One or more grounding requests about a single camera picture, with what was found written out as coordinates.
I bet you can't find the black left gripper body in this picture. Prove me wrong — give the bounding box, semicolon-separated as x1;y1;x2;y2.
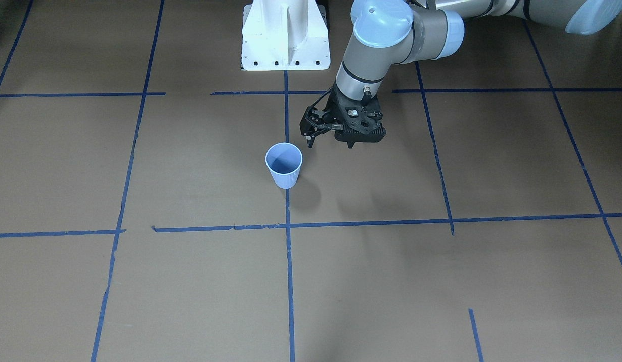
325;85;382;132

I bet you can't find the blue ribbed cup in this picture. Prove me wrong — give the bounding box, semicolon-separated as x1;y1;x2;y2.
265;142;303;189

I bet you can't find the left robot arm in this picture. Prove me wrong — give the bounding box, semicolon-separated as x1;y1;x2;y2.
300;1;622;147

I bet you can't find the white mounting pillar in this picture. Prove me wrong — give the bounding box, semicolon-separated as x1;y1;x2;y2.
240;1;331;71

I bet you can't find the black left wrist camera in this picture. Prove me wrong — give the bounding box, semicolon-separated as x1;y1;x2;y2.
334;125;386;149

